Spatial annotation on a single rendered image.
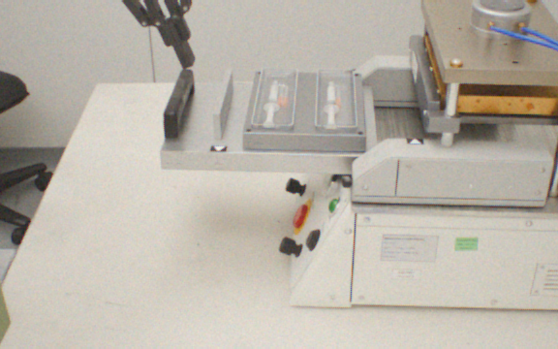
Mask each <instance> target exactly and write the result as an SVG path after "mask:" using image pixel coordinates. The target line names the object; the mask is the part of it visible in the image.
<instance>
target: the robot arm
mask: <svg viewBox="0 0 558 349"><path fill-rule="evenodd" d="M142 1H143V3H144V5H145V7H146V8H145V7H144V6H143V5H142V3H141V2H140V0H122V2H123V4H124V5H125V7H126V8H127V9H128V10H129V12H130V13H131V14H132V15H133V17H134V18H135V19H136V21H137V22H138V23H139V25H140V26H141V27H146V26H155V27H157V28H158V30H159V32H160V34H161V36H162V41H163V43H164V45H165V46H166V47H167V48H168V47H170V46H172V48H173V50H174V52H175V54H176V57H177V59H178V61H179V63H180V65H181V67H182V69H183V70H185V69H188V68H191V67H193V66H194V63H195V60H196V57H195V55H194V53H193V52H192V50H191V47H190V45H189V43H188V40H190V37H191V31H190V29H189V27H188V25H187V22H186V20H185V18H184V14H185V13H186V12H189V11H190V8H191V6H192V0H180V1H179V2H178V0H164V2H165V5H166V7H167V9H168V11H169V13H170V17H167V15H164V12H163V10H162V8H161V6H160V4H159V1H158V0H142ZM178 3H179V4H180V5H179V4H178Z"/></svg>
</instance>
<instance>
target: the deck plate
mask: <svg viewBox="0 0 558 349"><path fill-rule="evenodd" d="M374 113H375V122H376V132H377V142H378V144H379V143H381V142H382V141H384V140H387V139H404V140H407V138H408V139H424V140H440V139H441V136H442V133H438V132H424V128H423V123H422V119H421V114H420V110H419V108H411V107H374ZM557 138H558V126H551V125H510V124H468V123H460V124H459V131H458V133H454V138H453V140H454V141H483V142H522V143H544V144H545V145H546V147H547V149H548V151H549V153H550V155H551V157H552V159H553V158H554V154H555V150H556V143H557ZM350 209H351V213H381V214H413V215H434V214H444V215H476V216H508V217H538V218H558V196H556V197H554V196H549V195H547V196H546V200H545V205H544V206H543V207H539V206H477V205H466V206H445V205H412V204H379V203H354V202H353V201H352V186H350Z"/></svg>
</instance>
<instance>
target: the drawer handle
mask: <svg viewBox="0 0 558 349"><path fill-rule="evenodd" d="M194 93H195V79H194V73H193V71H192V70H182V71H181V72H180V74H179V77H178V78H177V80H176V83H175V85H174V87H173V90H172V92H171V95H170V97H169V100H168V102H167V104H166V107H165V109H164V112H163V118H164V120H163V126H164V136H165V138H178V136H179V124H178V122H179V119H180V116H181V114H182V112H183V109H184V107H185V104H186V101H187V99H188V96H189V94H194Z"/></svg>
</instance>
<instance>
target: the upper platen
mask: <svg viewBox="0 0 558 349"><path fill-rule="evenodd" d="M424 45H425V49H426V52H427V56H428V60H429V63H430V67H431V71H432V74H433V78H434V81H435V84H436V88H437V91H438V95H439V99H440V102H441V105H440V111H444V110H445V105H446V98H447V83H446V82H444V81H443V77H442V74H441V71H440V67H439V64H438V61H437V57H436V54H435V51H434V48H433V46H432V43H431V41H430V38H429V36H425V37H424ZM457 111H458V113H459V116H460V123H468V124H510V125H551V126H558V86H545V85H516V84H497V83H460V89H459V96H458V103H457Z"/></svg>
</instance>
